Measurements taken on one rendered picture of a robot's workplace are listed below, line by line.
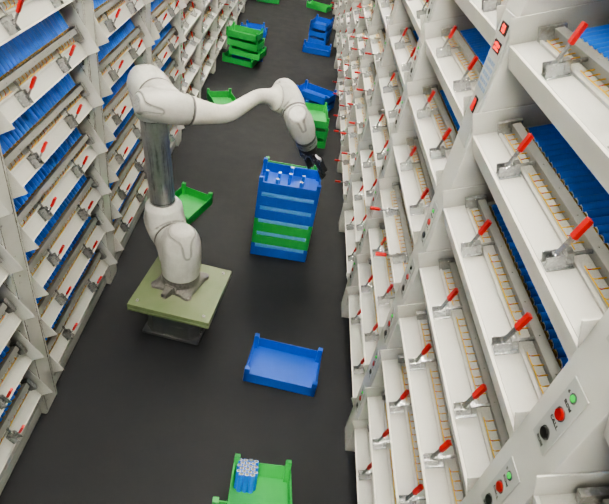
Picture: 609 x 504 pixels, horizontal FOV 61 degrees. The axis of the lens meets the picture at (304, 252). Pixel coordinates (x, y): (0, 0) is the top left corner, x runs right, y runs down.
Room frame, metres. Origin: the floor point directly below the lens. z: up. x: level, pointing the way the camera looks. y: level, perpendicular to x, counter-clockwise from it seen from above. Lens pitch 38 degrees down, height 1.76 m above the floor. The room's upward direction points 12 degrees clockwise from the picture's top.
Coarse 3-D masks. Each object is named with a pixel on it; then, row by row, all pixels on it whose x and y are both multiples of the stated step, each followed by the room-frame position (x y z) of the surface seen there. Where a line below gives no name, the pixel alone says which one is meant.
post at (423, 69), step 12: (444, 0) 1.78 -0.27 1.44; (432, 12) 1.79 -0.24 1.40; (444, 12) 1.78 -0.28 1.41; (456, 12) 1.79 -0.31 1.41; (420, 36) 1.86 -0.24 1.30; (420, 48) 1.81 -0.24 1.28; (420, 60) 1.78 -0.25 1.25; (420, 72) 1.78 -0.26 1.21; (432, 72) 1.79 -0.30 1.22; (408, 108) 1.78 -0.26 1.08; (408, 120) 1.78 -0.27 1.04; (396, 132) 1.79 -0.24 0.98; (384, 156) 1.87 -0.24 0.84; (396, 168) 1.78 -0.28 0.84; (372, 216) 1.78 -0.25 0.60; (360, 252) 1.79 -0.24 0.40; (348, 312) 1.78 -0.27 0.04
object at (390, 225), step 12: (384, 180) 1.78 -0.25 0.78; (396, 180) 1.78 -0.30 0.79; (384, 192) 1.76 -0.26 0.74; (384, 204) 1.67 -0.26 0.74; (384, 216) 1.60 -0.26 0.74; (396, 216) 1.59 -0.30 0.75; (396, 228) 1.52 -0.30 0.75; (396, 240) 1.45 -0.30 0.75; (396, 252) 1.38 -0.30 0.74; (396, 264) 1.32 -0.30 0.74; (396, 276) 1.26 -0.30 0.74; (396, 288) 1.18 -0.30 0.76
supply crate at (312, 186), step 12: (264, 168) 2.29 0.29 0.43; (276, 168) 2.31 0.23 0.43; (288, 168) 2.31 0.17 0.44; (300, 168) 2.32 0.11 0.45; (300, 180) 2.28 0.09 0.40; (312, 180) 2.31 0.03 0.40; (276, 192) 2.12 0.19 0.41; (288, 192) 2.12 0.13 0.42; (300, 192) 2.12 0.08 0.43; (312, 192) 2.13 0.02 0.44
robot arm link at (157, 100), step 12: (144, 84) 1.59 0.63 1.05; (156, 84) 1.58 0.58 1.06; (168, 84) 1.61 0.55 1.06; (144, 96) 1.50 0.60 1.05; (156, 96) 1.52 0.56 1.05; (168, 96) 1.54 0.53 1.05; (180, 96) 1.57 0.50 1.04; (144, 108) 1.49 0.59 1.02; (156, 108) 1.50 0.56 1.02; (168, 108) 1.52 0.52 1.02; (180, 108) 1.54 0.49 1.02; (192, 108) 1.57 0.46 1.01; (156, 120) 1.51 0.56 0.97; (168, 120) 1.52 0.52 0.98; (180, 120) 1.54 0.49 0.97
